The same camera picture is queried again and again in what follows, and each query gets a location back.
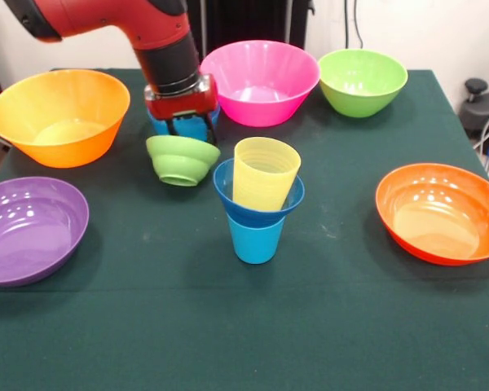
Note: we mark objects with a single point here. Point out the shallow orange plastic bowl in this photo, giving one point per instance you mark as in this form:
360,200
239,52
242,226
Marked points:
440,216

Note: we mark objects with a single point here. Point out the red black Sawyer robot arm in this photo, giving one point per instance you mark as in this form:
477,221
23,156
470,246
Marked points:
163,40

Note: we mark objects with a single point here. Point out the black knob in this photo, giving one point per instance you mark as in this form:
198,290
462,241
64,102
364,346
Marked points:
476,86

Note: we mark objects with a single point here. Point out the large green plastic bowl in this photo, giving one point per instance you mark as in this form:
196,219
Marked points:
360,77

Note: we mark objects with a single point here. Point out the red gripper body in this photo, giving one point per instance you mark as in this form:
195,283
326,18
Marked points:
183,106

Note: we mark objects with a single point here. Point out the translucent light blue bowl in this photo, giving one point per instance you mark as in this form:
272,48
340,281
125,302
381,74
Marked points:
191,128

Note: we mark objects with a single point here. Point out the large pink plastic bowl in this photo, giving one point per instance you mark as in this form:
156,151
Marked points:
261,69

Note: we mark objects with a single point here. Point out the black round base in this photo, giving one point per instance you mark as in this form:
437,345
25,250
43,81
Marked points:
487,110

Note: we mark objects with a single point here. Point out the large yellow plastic bowl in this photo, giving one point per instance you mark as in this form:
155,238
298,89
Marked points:
61,102

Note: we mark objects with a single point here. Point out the small green plastic bowl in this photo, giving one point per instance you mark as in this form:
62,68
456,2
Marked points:
179,161

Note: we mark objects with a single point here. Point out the light blue plastic cup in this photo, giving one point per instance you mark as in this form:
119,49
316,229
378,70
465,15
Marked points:
254,244

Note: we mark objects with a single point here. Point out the shallow purple plastic bowl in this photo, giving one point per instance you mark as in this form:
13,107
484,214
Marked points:
28,232

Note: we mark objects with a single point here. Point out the dark green tablecloth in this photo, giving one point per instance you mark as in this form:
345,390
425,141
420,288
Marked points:
244,326

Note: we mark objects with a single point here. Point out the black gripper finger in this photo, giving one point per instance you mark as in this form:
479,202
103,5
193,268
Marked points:
211,130
173,127

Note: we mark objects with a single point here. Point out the translucent yellow plastic cup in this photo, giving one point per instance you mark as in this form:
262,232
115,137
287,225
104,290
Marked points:
261,183

